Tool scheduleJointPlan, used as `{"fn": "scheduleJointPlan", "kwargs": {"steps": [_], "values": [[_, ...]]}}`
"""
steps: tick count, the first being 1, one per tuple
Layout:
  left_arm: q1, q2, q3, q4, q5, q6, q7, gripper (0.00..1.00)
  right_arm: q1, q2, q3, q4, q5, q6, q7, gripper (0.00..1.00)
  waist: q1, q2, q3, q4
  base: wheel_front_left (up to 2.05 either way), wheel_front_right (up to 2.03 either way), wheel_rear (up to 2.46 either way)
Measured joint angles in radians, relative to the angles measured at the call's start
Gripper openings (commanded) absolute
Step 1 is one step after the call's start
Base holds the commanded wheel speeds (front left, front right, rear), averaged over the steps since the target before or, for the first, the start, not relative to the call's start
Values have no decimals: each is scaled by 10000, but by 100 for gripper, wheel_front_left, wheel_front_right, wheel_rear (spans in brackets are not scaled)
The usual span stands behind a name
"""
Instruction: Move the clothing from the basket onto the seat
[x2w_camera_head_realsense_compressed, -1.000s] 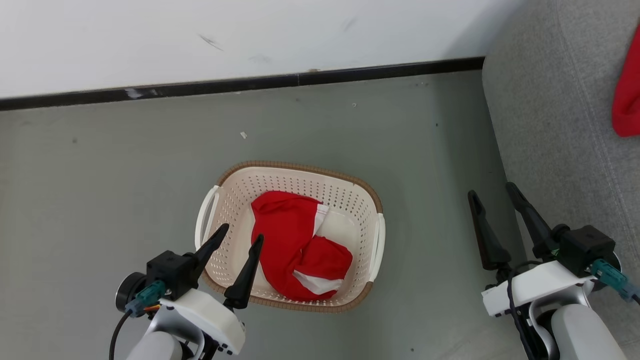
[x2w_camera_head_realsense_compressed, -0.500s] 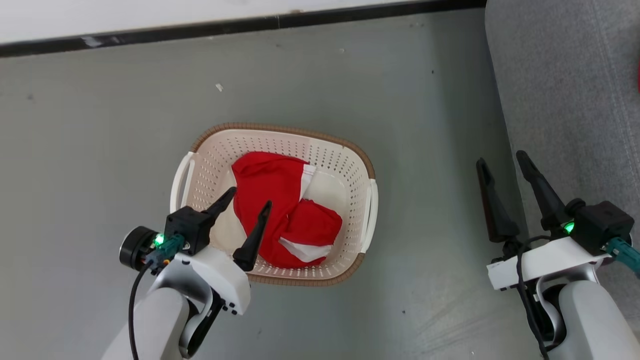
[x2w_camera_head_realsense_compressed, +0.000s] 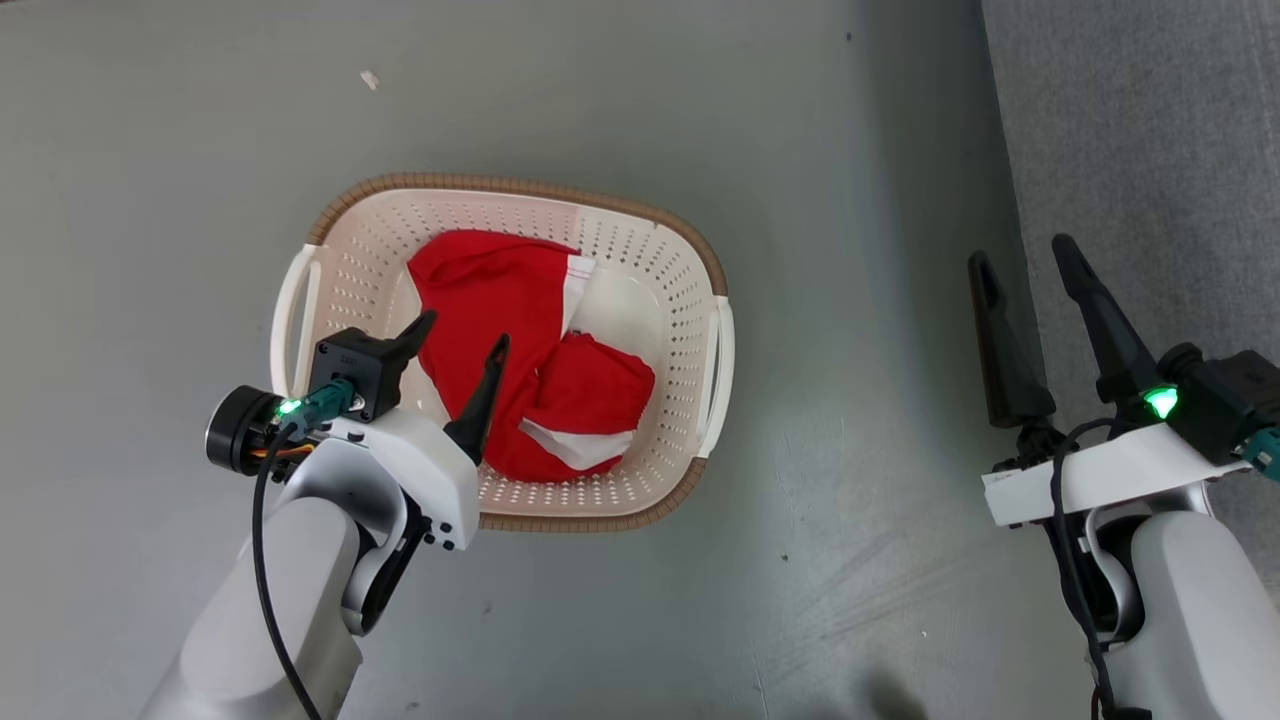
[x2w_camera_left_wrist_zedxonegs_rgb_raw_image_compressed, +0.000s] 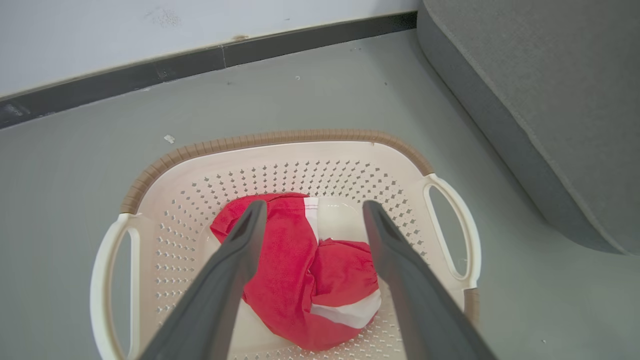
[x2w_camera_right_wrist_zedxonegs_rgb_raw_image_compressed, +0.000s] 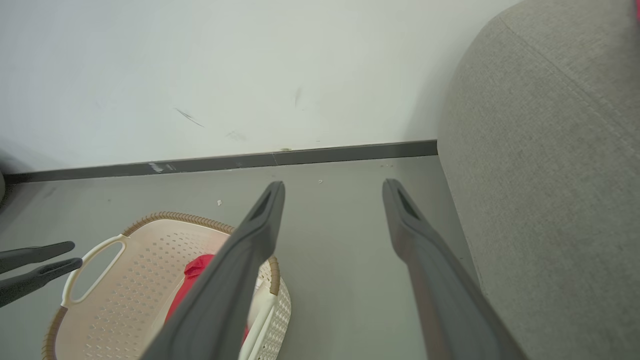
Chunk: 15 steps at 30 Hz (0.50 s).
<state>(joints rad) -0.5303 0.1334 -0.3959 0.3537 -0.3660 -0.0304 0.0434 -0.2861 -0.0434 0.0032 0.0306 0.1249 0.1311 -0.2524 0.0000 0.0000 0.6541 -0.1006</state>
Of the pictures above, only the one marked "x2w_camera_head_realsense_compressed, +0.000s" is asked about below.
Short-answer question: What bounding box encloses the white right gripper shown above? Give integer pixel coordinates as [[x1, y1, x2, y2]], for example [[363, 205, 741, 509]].
[[967, 233, 1256, 528]]

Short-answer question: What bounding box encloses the red and white jersey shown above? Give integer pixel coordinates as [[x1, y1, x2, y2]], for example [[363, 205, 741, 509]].
[[406, 229, 664, 485]]

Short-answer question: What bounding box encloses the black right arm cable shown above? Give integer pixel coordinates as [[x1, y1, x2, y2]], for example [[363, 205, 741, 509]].
[[1047, 418, 1123, 720]]

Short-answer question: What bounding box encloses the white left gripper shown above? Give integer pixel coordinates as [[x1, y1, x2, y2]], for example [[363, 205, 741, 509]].
[[206, 310, 512, 551]]

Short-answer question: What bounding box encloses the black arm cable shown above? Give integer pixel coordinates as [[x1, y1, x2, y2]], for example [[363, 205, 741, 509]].
[[1047, 418, 1123, 720], [251, 420, 323, 720]]

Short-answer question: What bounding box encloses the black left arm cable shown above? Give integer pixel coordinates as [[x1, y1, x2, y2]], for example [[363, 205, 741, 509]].
[[251, 420, 323, 720]]

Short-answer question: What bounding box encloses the cream perforated laundry basket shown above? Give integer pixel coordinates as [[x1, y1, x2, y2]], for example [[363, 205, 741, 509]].
[[270, 172, 736, 533]]

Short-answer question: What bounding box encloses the grey fabric sofa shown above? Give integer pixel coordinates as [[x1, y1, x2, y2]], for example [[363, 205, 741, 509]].
[[980, 0, 1280, 601]]

